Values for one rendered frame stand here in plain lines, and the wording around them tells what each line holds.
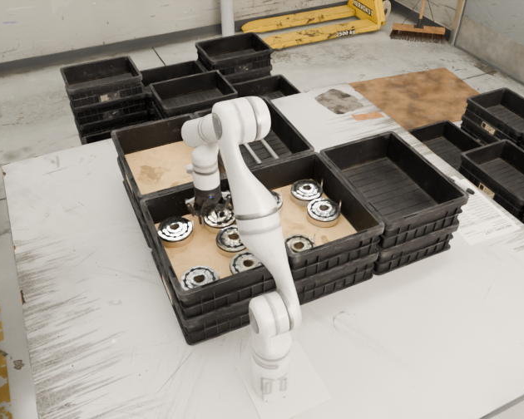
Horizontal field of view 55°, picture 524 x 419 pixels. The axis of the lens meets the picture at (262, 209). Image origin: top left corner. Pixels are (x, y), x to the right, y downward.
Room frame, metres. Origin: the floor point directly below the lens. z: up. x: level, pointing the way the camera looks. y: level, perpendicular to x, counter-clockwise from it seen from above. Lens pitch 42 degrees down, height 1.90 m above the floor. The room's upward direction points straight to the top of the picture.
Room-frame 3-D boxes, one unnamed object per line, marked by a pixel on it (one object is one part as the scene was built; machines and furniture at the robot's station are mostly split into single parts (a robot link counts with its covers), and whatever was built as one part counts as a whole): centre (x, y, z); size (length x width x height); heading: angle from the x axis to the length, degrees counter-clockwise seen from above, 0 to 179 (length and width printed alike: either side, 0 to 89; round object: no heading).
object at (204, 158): (1.13, 0.15, 1.13); 0.09 x 0.07 x 0.15; 117
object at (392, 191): (1.26, -0.40, 0.87); 0.40 x 0.30 x 0.11; 24
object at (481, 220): (1.35, -0.72, 0.70); 0.33 x 0.23 x 0.01; 25
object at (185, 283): (0.88, 0.17, 0.86); 0.10 x 0.10 x 0.01
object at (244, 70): (2.96, 0.17, 0.37); 0.40 x 0.30 x 0.45; 115
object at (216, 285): (1.01, 0.14, 0.92); 0.40 x 0.30 x 0.02; 24
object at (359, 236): (1.14, -0.13, 0.92); 0.40 x 0.30 x 0.02; 24
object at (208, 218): (1.14, 0.13, 0.86); 0.10 x 0.10 x 0.01
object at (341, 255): (1.14, -0.13, 0.87); 0.40 x 0.30 x 0.11; 24
